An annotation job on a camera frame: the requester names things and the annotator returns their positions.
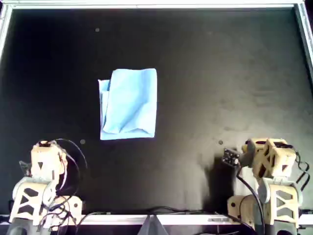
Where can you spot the grey camera stand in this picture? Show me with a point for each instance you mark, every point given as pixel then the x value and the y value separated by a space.
pixel 152 227

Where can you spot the grey right camera bracket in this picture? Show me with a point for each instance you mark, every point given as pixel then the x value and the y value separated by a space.
pixel 248 156

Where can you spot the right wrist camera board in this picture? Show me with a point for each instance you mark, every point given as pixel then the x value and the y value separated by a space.
pixel 230 157

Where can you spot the light blue microfibre cloth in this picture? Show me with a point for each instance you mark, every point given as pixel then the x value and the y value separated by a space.
pixel 132 105

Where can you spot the right tan lattice robot arm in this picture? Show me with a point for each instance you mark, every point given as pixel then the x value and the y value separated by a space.
pixel 297 205

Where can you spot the left tan lattice robot arm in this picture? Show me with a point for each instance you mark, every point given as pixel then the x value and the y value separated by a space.
pixel 14 203

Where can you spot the right gripper tan lattice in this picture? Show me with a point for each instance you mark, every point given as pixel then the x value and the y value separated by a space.
pixel 281 159

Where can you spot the left gripper tan lattice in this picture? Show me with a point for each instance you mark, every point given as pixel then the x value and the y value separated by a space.
pixel 46 161

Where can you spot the aluminium table edge frame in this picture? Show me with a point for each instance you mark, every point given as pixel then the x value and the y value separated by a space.
pixel 156 6

